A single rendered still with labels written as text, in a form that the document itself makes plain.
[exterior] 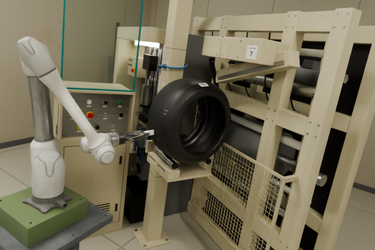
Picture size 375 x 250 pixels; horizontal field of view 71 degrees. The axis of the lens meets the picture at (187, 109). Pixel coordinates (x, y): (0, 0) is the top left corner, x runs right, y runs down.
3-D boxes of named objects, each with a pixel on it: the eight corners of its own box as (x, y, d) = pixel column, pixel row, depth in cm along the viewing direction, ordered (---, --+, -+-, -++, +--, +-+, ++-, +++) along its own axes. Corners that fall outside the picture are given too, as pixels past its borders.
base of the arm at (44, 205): (49, 217, 131) (49, 207, 130) (20, 202, 140) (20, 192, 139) (78, 201, 148) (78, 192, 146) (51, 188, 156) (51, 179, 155)
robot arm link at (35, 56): (59, 66, 130) (57, 63, 141) (35, 32, 121) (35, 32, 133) (34, 80, 126) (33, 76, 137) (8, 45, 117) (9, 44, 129)
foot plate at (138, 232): (131, 230, 241) (131, 227, 241) (158, 223, 255) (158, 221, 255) (142, 250, 219) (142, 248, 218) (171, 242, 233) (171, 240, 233)
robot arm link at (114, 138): (105, 130, 160) (115, 129, 162) (106, 144, 162) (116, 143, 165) (109, 135, 152) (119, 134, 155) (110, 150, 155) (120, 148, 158)
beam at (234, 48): (200, 55, 206) (203, 35, 203) (225, 58, 220) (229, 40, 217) (257, 63, 156) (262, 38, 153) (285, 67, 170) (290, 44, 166)
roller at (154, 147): (152, 150, 204) (150, 145, 203) (157, 148, 206) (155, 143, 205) (172, 170, 176) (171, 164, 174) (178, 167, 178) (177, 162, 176)
